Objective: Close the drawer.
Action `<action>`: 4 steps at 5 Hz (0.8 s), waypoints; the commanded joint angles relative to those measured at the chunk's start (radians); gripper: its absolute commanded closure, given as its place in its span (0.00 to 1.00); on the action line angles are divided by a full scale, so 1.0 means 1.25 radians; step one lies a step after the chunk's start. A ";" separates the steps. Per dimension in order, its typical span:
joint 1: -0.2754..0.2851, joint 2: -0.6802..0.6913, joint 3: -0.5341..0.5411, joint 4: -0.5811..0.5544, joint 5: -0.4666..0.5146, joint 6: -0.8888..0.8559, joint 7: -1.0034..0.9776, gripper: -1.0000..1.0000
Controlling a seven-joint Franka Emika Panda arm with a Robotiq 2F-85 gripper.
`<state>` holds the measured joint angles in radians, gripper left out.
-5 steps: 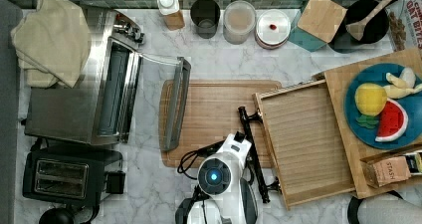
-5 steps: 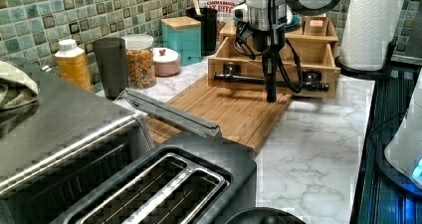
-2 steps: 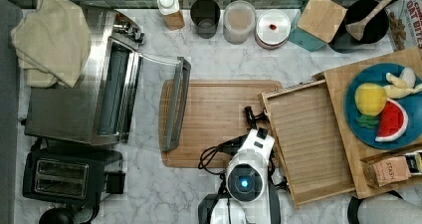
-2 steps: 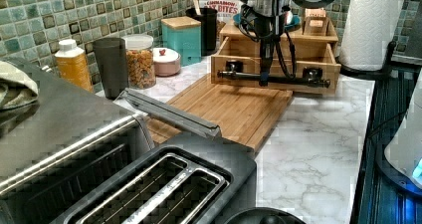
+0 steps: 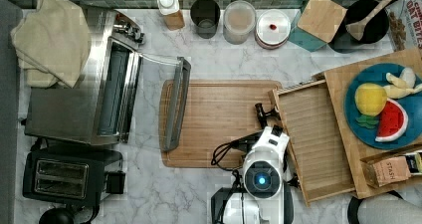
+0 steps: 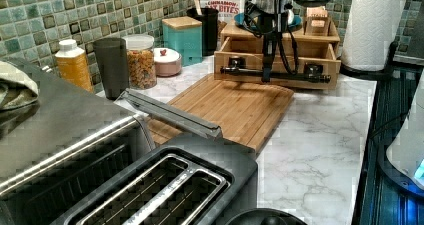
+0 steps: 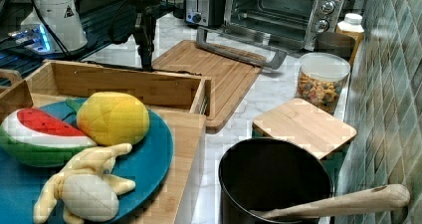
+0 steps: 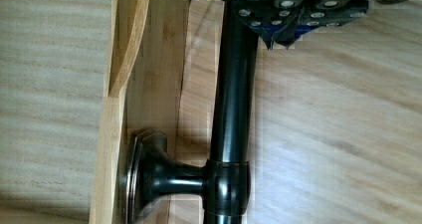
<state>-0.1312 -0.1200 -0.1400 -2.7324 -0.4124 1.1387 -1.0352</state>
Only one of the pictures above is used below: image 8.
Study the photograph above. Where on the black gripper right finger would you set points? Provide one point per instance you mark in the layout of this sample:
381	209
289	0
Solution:
303	16

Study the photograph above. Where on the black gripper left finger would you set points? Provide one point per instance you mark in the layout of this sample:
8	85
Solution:
274	21

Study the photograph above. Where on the wooden drawer with black handle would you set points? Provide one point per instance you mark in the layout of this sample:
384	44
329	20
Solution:
135	169

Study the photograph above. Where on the bamboo cutting board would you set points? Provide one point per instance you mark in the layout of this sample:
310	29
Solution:
336	134

